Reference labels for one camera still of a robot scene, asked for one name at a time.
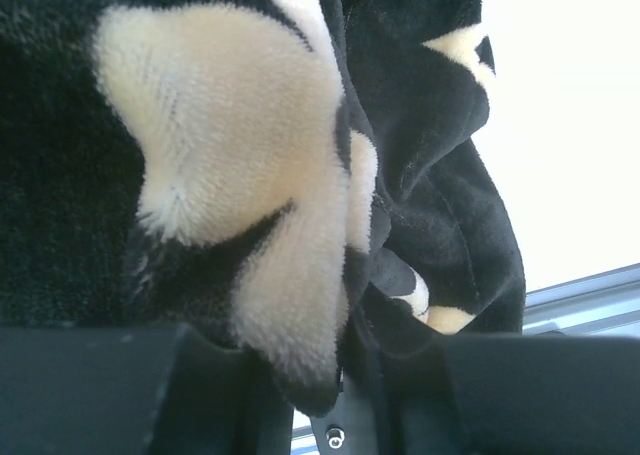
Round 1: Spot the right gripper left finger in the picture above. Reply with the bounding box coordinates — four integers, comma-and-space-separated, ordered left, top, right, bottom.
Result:
1, 325, 293, 454

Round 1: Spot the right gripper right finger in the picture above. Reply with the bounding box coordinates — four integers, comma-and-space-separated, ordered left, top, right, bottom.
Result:
342, 330, 640, 455

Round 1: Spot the black floral plush pillowcase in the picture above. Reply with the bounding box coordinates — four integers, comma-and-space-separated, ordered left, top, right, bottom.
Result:
1, 0, 526, 415

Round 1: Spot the aluminium mounting rail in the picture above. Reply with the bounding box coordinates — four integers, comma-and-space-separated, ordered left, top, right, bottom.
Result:
523, 264, 639, 338

